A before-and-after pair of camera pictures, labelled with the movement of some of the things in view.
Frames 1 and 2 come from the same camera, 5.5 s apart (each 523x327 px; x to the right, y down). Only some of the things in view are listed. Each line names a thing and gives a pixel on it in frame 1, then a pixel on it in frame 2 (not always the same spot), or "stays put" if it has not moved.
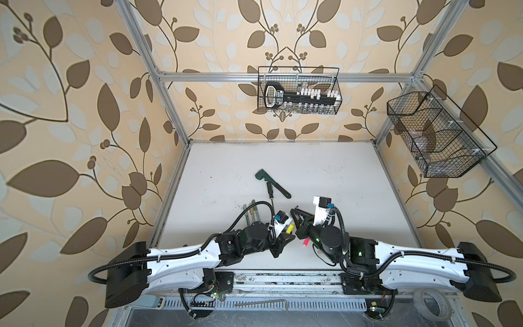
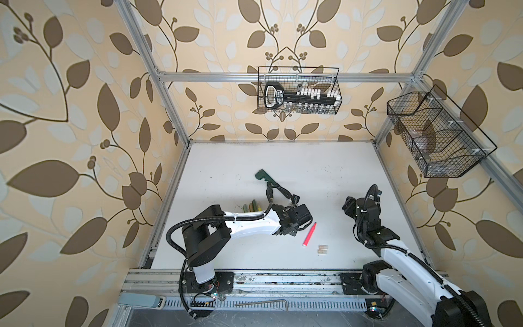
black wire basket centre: (299, 89) stays put
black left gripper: (280, 242) → (298, 227)
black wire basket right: (445, 142) stays put
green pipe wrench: (262, 174) stays put
